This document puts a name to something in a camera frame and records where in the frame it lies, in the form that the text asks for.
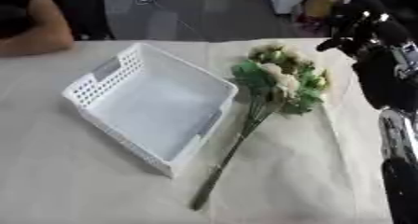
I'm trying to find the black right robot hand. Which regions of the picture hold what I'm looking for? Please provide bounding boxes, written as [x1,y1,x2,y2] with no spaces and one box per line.
[314,2,418,111]

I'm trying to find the artificial cream flower bouquet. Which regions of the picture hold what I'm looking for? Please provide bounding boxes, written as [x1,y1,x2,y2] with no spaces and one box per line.
[188,43,333,211]

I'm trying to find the white plastic basket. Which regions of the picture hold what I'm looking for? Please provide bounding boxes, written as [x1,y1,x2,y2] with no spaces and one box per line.
[60,42,241,178]

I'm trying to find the person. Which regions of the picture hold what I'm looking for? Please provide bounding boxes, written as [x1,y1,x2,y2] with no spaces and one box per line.
[0,0,117,58]

